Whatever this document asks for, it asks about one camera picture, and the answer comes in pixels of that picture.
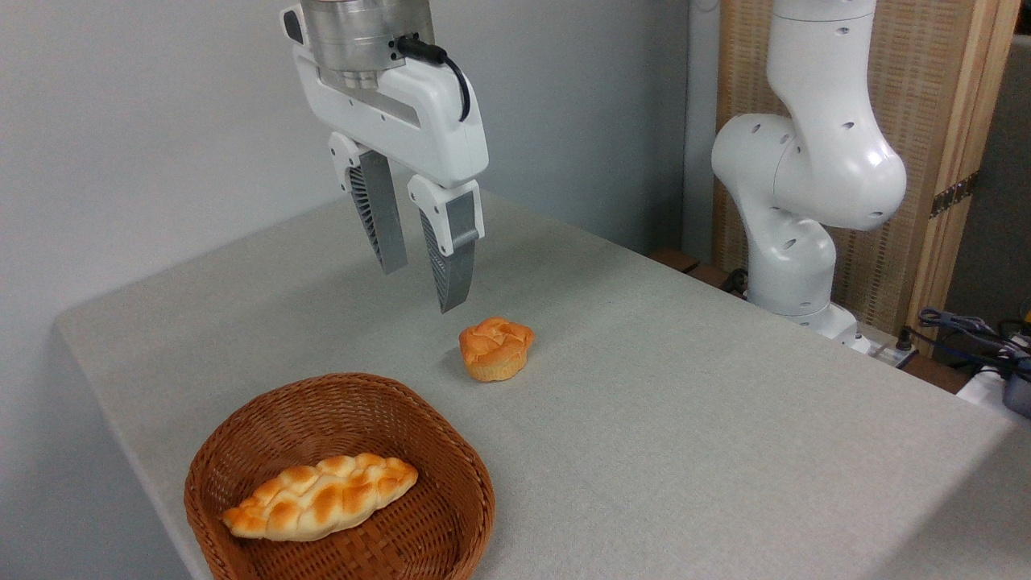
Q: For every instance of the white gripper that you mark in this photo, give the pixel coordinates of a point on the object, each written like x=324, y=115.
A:
x=431, y=121

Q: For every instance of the long braided bread loaf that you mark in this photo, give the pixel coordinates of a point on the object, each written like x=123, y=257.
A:
x=322, y=498

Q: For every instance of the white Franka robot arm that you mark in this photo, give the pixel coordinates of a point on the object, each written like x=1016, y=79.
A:
x=813, y=161

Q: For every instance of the round knotted bread bun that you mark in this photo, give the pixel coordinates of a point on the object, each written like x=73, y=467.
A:
x=495, y=350

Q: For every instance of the silver wrist flange cylinder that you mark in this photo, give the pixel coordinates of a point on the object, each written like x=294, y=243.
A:
x=354, y=32

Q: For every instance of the brown wicker basket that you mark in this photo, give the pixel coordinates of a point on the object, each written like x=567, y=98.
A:
x=403, y=548

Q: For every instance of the wooden rattan screen panel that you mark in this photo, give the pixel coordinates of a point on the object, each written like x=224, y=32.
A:
x=926, y=97

